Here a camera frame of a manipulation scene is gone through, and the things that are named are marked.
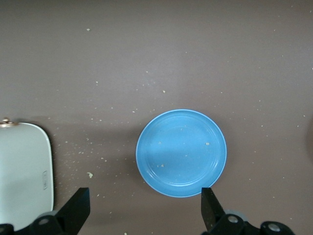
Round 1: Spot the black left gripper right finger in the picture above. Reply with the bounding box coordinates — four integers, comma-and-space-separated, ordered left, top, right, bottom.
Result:
201, 187, 295, 235

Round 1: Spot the white toaster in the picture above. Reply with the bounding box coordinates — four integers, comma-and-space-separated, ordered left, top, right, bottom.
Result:
0, 117, 54, 226

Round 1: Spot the blue plate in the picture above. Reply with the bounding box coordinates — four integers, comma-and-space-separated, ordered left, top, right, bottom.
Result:
135, 109, 227, 198

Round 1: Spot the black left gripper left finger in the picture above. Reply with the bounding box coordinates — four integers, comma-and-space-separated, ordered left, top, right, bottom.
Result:
0, 187, 91, 235

